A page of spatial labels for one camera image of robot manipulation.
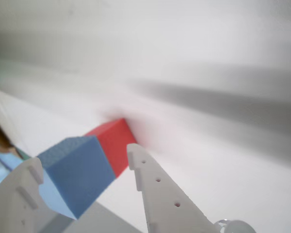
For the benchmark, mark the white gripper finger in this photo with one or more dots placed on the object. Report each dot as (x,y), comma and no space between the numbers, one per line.
(12,206)
(165,201)

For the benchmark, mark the blue foam cube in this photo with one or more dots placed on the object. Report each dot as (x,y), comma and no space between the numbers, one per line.
(80,170)

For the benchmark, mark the red foam cube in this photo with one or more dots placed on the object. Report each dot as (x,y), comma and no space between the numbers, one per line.
(116,143)

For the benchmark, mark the light blue background object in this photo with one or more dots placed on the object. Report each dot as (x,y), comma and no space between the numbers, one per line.
(0,167)

